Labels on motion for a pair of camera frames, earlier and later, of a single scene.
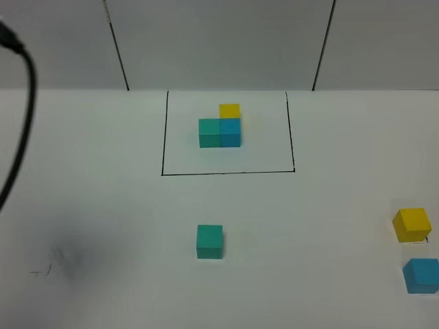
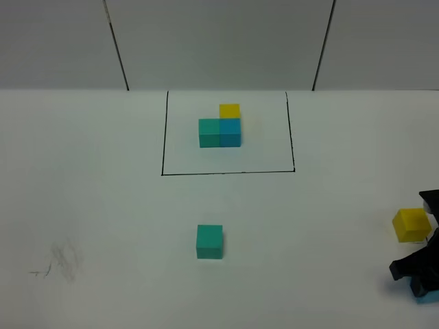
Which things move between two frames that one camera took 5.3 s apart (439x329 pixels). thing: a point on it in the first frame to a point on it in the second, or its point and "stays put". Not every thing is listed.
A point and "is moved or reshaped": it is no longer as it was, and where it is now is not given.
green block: (209, 242) stays put
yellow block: (411, 225) stays put
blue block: (421, 275) is moved or reshaped
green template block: (209, 133) stays put
